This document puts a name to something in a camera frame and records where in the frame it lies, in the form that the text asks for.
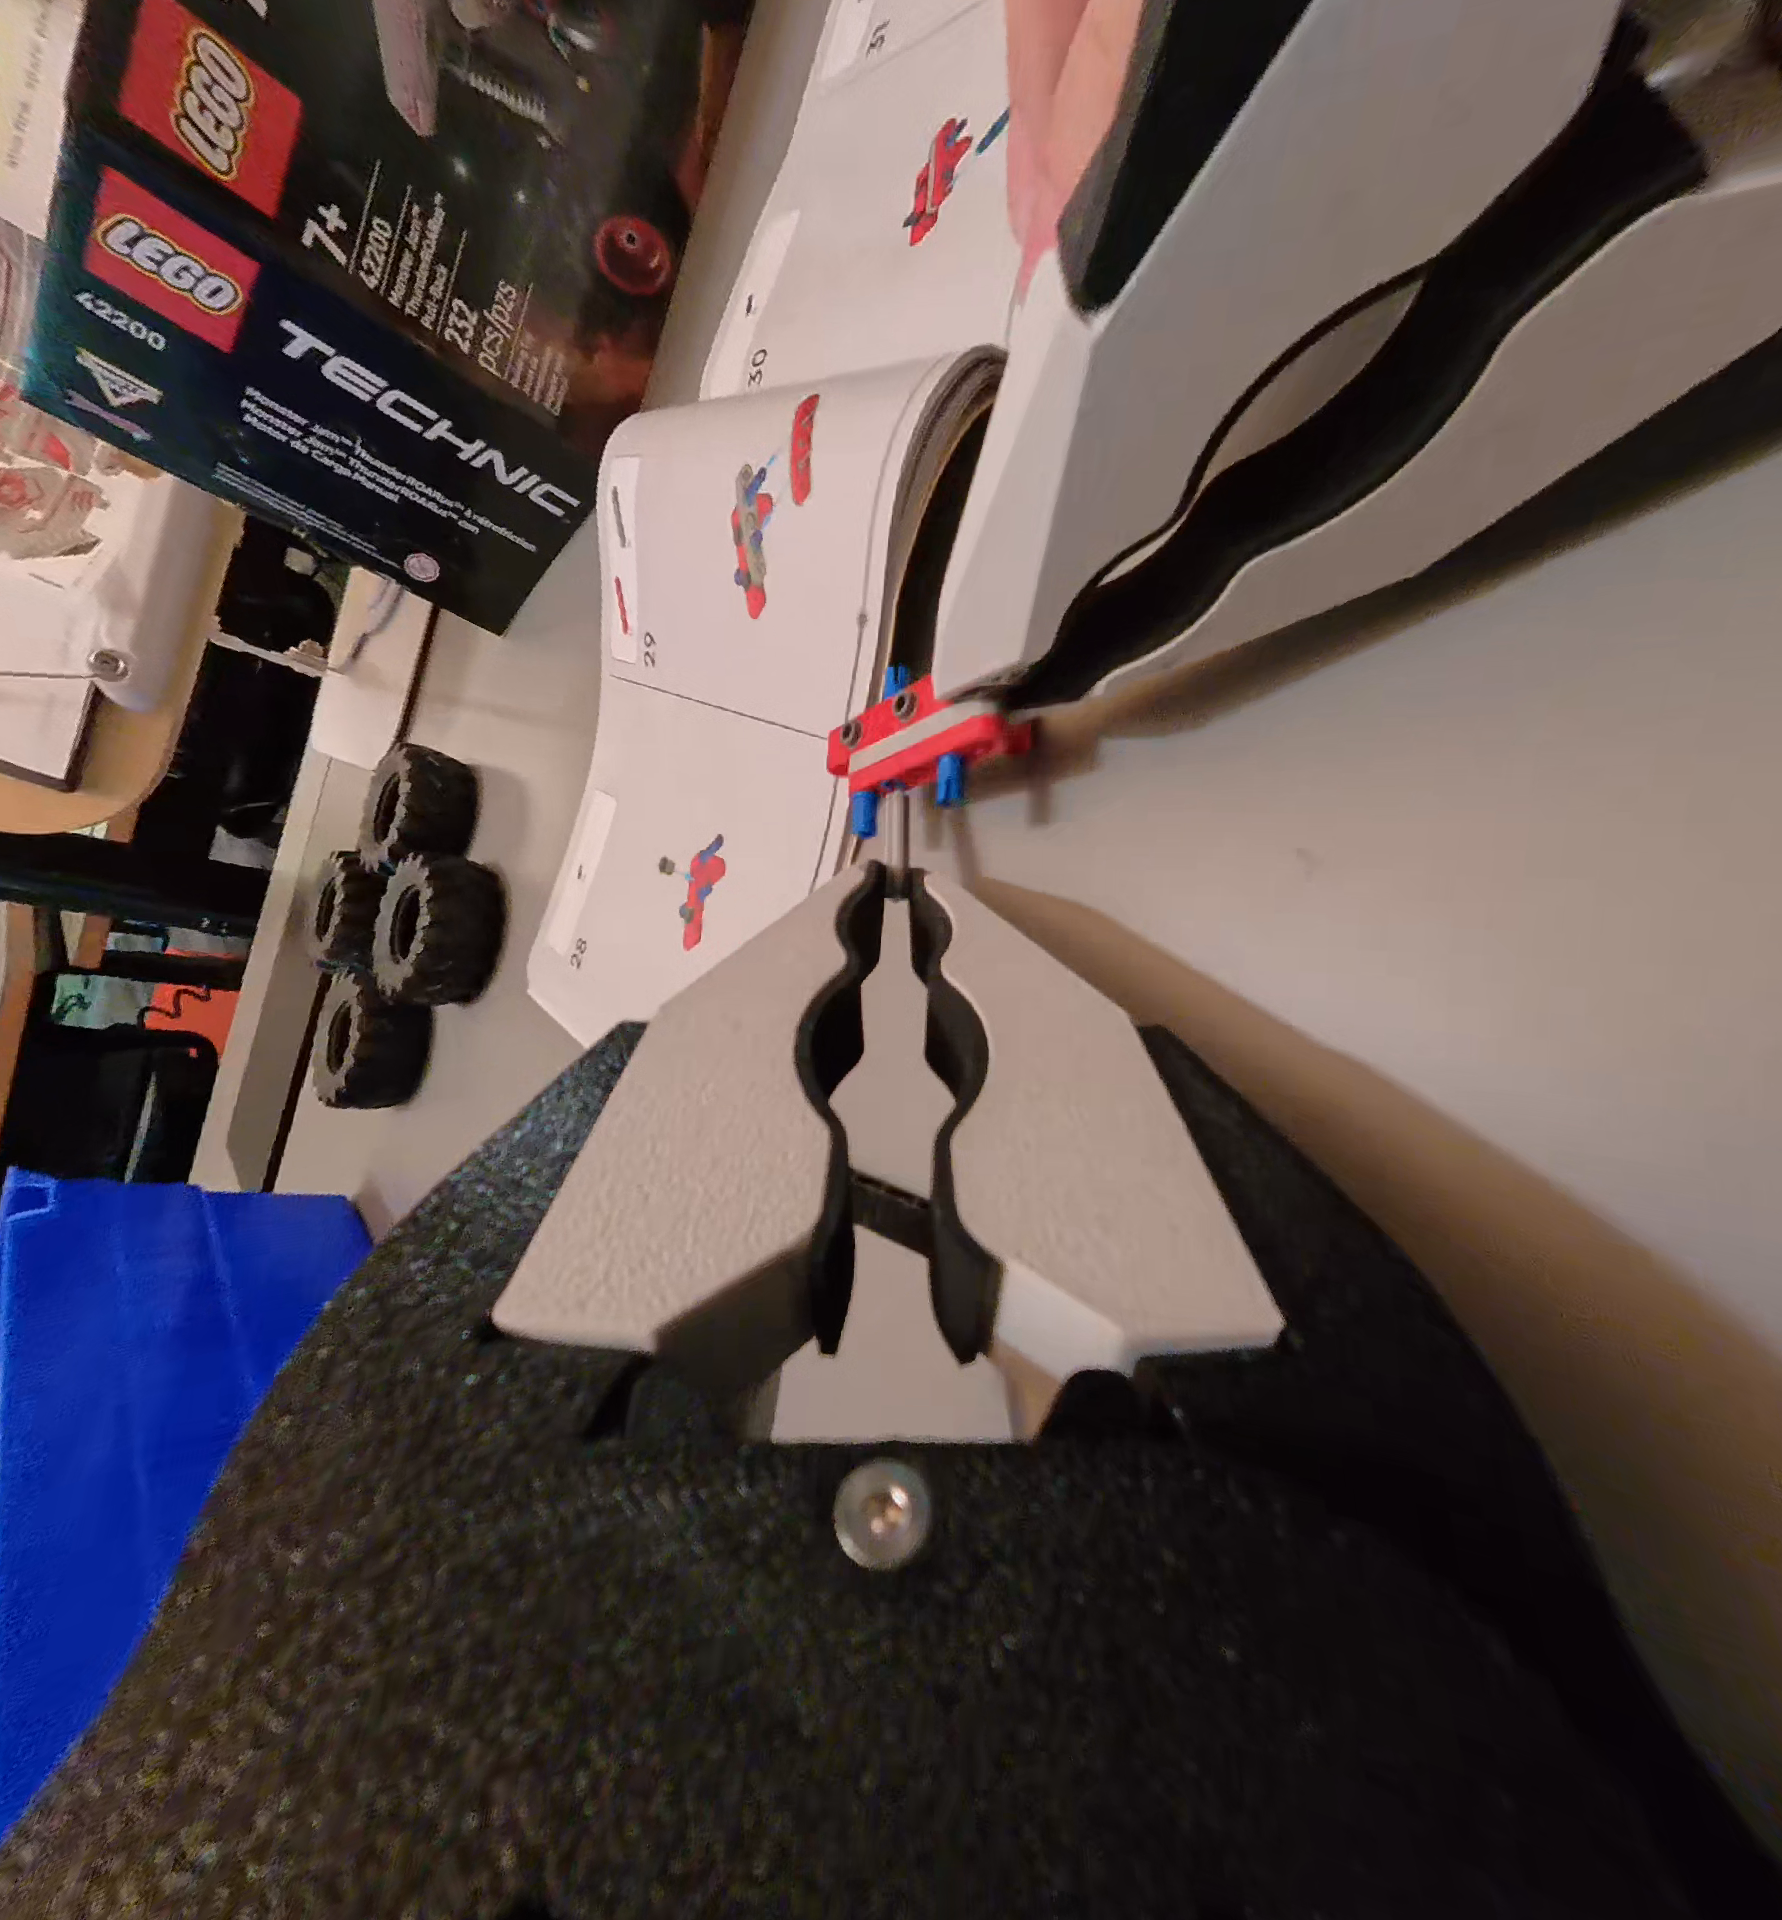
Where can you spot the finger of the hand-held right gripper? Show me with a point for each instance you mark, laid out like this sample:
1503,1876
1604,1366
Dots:
1282,224
1552,391

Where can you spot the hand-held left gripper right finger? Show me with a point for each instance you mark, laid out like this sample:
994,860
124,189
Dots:
1102,1200

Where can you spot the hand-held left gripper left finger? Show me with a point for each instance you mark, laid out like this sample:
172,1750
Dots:
681,1169

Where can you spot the grey toy axle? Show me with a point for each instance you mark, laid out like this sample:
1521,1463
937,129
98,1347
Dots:
906,841

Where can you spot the red toy brick assembly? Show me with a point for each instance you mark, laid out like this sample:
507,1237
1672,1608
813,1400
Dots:
920,742

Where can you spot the grey desk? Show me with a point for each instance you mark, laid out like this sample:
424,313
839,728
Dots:
1432,900

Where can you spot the person's right hand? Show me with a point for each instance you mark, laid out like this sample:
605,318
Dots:
1049,120

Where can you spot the black toy tire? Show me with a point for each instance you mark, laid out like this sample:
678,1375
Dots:
369,1042
419,803
442,926
336,907

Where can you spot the open instruction booklet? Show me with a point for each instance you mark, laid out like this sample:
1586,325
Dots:
711,630

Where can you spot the black office chair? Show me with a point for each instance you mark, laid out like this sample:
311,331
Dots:
269,705

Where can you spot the blue plastic bin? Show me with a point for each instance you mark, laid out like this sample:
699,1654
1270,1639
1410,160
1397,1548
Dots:
81,1424

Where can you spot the wooden display board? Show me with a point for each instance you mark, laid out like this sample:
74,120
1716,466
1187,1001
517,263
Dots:
140,750

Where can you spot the black toy set box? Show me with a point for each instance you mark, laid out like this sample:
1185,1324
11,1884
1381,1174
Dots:
380,224

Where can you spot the printed instruction sheet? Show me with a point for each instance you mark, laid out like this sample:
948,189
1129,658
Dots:
21,449

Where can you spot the black metal rail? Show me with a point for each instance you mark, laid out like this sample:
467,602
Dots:
81,877

